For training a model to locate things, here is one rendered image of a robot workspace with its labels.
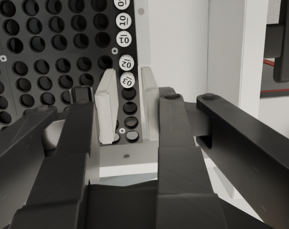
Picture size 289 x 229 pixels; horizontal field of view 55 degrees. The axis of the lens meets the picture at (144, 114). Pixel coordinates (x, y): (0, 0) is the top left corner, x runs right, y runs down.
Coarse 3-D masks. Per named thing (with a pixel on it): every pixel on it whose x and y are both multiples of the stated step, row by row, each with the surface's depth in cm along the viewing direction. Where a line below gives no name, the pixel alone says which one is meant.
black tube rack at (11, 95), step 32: (0, 0) 21; (32, 0) 24; (64, 0) 22; (96, 0) 25; (0, 32) 22; (32, 32) 23; (64, 32) 22; (96, 32) 23; (0, 64) 23; (32, 64) 23; (64, 64) 26; (96, 64) 24; (0, 96) 27; (32, 96) 24; (64, 96) 27; (128, 96) 28; (0, 128) 25
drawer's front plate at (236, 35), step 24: (216, 0) 26; (240, 0) 21; (264, 0) 20; (216, 24) 27; (240, 24) 21; (264, 24) 21; (216, 48) 27; (240, 48) 22; (216, 72) 28; (240, 72) 22; (240, 96) 22; (216, 168) 30
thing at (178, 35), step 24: (168, 0) 28; (192, 0) 28; (168, 24) 29; (192, 24) 29; (168, 48) 30; (192, 48) 30; (168, 72) 31; (192, 72) 31; (192, 96) 32; (144, 120) 32; (144, 144) 32; (120, 168) 28; (144, 168) 28
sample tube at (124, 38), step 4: (120, 32) 22; (124, 32) 22; (128, 32) 22; (120, 36) 22; (124, 36) 22; (128, 36) 22; (120, 40) 22; (124, 40) 22; (128, 40) 22; (120, 44) 22; (124, 44) 22; (128, 44) 22
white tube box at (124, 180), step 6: (132, 174) 43; (138, 174) 42; (144, 174) 41; (150, 174) 41; (156, 174) 40; (108, 180) 43; (114, 180) 43; (120, 180) 42; (126, 180) 42; (132, 180) 41; (138, 180) 41; (144, 180) 40
